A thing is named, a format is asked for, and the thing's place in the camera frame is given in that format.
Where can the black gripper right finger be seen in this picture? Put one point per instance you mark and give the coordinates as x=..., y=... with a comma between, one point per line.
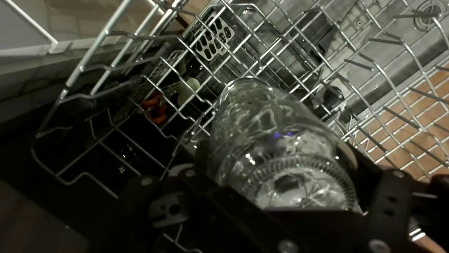
x=356, y=163

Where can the metal dishwasher rack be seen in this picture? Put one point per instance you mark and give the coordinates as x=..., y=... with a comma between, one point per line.
x=374, y=66

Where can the grey lower cabinet block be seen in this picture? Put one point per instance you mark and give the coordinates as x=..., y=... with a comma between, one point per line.
x=29, y=28

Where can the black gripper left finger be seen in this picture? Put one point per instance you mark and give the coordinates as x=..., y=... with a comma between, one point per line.
x=206, y=162

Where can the clear glass jar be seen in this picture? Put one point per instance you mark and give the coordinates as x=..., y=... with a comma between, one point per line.
x=276, y=145

